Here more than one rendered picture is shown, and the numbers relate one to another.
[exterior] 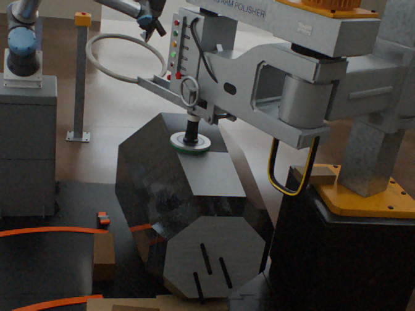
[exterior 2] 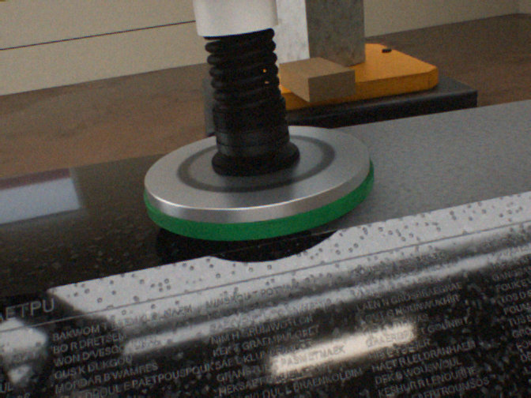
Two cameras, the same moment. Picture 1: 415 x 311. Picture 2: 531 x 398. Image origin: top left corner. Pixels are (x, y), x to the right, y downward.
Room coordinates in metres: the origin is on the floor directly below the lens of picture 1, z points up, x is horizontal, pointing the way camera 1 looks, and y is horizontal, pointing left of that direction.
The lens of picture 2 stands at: (2.46, 0.57, 1.05)
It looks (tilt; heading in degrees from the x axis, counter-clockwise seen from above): 24 degrees down; 279
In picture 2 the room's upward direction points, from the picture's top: 7 degrees counter-clockwise
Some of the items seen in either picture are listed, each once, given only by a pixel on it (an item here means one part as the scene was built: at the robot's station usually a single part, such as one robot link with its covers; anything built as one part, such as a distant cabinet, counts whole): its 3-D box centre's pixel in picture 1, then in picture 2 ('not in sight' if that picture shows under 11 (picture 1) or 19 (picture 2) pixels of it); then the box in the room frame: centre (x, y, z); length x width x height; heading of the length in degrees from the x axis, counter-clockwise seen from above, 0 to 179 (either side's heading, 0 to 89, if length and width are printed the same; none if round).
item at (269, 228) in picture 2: (190, 141); (257, 169); (2.54, 0.10, 0.86); 0.22 x 0.22 x 0.04
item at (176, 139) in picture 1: (190, 140); (256, 166); (2.54, 0.10, 0.87); 0.21 x 0.21 x 0.01
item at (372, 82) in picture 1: (369, 83); not in sight; (2.37, -0.68, 1.37); 0.74 x 0.34 x 0.25; 133
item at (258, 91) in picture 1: (255, 86); not in sight; (2.25, -0.16, 1.31); 0.74 x 0.23 x 0.49; 44
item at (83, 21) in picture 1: (80, 78); not in sight; (4.23, 1.16, 0.54); 0.20 x 0.20 x 1.09; 13
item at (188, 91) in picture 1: (195, 91); not in sight; (2.37, 0.10, 1.20); 0.15 x 0.10 x 0.15; 44
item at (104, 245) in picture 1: (104, 255); not in sight; (2.51, 0.51, 0.07); 0.30 x 0.12 x 0.12; 14
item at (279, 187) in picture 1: (289, 161); not in sight; (2.06, -0.35, 1.06); 0.23 x 0.03 x 0.32; 44
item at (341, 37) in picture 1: (264, 12); not in sight; (2.29, -0.14, 1.62); 0.96 x 0.25 x 0.17; 44
